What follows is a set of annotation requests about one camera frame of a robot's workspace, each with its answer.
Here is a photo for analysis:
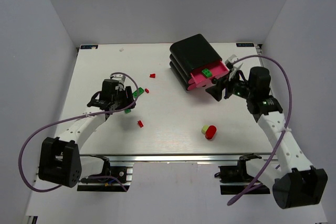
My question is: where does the pink drawer with black knob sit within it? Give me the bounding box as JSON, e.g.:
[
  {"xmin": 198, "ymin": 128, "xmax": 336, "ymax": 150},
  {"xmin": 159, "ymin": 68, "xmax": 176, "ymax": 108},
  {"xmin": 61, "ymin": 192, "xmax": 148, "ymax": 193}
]
[{"xmin": 187, "ymin": 60, "xmax": 229, "ymax": 91}]

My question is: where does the green lego brick in drawer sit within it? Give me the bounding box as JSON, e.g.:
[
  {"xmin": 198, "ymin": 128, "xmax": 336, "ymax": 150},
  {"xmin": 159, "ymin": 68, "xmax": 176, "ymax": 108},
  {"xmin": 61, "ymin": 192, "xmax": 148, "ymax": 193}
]
[{"xmin": 202, "ymin": 68, "xmax": 213, "ymax": 78}]

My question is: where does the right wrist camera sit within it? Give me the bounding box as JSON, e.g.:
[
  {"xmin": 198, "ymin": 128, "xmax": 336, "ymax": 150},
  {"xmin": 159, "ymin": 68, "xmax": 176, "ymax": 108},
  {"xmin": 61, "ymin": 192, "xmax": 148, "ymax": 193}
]
[{"xmin": 225, "ymin": 55, "xmax": 243, "ymax": 81}]

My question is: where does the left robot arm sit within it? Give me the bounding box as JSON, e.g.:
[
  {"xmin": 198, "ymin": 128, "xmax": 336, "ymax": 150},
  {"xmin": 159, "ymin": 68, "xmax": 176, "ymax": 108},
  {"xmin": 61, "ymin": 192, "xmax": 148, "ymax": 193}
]
[{"xmin": 38, "ymin": 74, "xmax": 135, "ymax": 188}]

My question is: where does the black drawer cabinet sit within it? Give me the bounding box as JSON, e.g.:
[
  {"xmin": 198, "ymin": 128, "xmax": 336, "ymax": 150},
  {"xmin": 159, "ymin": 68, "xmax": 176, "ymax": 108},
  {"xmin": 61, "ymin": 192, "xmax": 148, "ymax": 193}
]
[{"xmin": 170, "ymin": 34, "xmax": 223, "ymax": 91}]

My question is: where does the pale yellow small lego brick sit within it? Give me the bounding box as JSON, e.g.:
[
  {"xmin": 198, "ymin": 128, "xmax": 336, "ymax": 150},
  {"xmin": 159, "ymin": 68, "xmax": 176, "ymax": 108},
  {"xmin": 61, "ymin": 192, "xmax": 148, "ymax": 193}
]
[{"xmin": 201, "ymin": 125, "xmax": 209, "ymax": 135}]

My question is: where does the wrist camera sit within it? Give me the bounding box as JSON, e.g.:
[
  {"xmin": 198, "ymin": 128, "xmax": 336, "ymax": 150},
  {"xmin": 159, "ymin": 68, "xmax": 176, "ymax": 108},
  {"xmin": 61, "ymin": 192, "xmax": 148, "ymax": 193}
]
[
  {"xmin": 110, "ymin": 74, "xmax": 126, "ymax": 84},
  {"xmin": 225, "ymin": 55, "xmax": 243, "ymax": 81}
]

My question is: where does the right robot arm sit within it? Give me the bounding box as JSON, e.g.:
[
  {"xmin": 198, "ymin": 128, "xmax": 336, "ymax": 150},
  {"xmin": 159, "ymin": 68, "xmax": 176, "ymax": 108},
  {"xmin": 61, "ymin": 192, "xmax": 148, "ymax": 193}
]
[{"xmin": 206, "ymin": 67, "xmax": 328, "ymax": 209}]

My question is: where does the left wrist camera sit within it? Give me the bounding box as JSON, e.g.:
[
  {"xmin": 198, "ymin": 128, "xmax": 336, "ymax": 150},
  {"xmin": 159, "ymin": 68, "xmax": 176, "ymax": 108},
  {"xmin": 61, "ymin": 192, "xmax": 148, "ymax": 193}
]
[{"xmin": 110, "ymin": 74, "xmax": 126, "ymax": 84}]

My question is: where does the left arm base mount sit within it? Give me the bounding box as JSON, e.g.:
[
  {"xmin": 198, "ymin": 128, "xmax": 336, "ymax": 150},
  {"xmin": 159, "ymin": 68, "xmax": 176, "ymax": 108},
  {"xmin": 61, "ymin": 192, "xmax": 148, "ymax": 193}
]
[{"xmin": 77, "ymin": 155, "xmax": 133, "ymax": 193}]

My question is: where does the red round lego block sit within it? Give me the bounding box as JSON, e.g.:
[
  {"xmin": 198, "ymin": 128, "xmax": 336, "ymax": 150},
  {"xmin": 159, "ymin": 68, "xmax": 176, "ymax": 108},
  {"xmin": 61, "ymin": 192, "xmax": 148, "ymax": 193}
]
[{"xmin": 205, "ymin": 125, "xmax": 217, "ymax": 140}]

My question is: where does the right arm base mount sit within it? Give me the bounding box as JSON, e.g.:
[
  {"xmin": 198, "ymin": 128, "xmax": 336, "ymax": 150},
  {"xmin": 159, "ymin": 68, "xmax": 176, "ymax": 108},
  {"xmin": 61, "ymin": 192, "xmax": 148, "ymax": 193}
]
[{"xmin": 214, "ymin": 153, "xmax": 265, "ymax": 196}]

